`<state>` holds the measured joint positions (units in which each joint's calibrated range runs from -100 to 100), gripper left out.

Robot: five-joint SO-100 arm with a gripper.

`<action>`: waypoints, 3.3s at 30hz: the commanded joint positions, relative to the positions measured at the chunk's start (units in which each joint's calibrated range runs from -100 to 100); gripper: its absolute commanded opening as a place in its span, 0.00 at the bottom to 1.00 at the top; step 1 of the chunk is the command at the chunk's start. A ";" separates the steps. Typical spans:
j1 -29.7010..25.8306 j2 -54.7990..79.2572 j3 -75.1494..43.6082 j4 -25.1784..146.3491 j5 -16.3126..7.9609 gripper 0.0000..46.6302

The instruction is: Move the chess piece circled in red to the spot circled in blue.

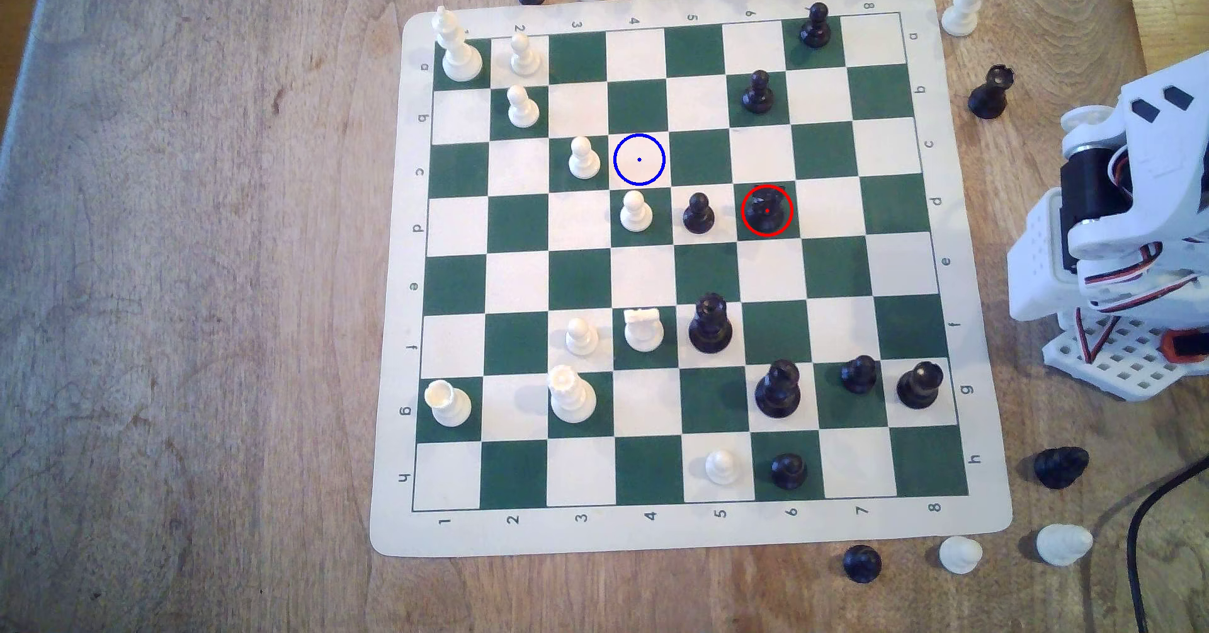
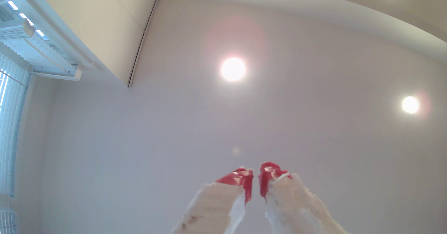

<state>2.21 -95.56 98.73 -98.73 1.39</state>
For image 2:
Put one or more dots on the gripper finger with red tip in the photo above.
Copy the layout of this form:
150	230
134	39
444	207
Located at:
213	206
293	209

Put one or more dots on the round ceiling light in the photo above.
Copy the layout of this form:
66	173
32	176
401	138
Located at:
410	104
233	69

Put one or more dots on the white vertical window blind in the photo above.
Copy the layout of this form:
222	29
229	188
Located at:
10	122

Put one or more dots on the white pleated window blind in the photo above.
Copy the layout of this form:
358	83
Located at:
42	49

